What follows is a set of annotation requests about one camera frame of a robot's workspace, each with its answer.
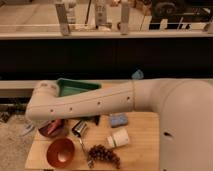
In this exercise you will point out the metal measuring cup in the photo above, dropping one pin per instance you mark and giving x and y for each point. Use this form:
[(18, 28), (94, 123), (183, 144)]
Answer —
[(78, 131)]

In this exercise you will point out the blue sponge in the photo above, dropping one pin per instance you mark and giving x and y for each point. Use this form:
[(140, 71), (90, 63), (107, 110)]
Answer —
[(118, 120)]

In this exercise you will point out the black marker pen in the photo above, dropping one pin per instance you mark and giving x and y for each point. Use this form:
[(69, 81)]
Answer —
[(97, 120)]

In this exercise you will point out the purple bowl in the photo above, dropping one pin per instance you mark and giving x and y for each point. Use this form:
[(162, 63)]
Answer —
[(59, 131)]

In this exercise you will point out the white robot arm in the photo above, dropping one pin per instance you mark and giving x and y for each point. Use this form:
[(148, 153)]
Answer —
[(184, 106)]

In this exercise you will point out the red bowl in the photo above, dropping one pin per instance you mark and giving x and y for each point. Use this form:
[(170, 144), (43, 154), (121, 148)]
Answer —
[(60, 153)]

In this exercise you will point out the green plastic tray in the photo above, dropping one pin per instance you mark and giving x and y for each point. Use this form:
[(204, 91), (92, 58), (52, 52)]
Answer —
[(72, 87)]

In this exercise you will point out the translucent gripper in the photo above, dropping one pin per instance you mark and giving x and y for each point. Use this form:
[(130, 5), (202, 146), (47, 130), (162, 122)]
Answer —
[(27, 129)]

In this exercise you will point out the light blue towel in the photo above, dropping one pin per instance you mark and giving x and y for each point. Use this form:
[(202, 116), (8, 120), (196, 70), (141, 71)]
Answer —
[(137, 75)]

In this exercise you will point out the white cup with green band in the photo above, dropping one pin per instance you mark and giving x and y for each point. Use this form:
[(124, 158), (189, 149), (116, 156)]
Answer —
[(118, 138)]

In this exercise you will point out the orange carrot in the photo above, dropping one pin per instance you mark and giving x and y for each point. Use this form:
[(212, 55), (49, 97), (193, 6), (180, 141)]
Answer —
[(54, 125)]

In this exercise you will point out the bunch of dark grapes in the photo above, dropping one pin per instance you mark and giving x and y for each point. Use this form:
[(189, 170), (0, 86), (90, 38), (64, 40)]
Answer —
[(103, 154)]

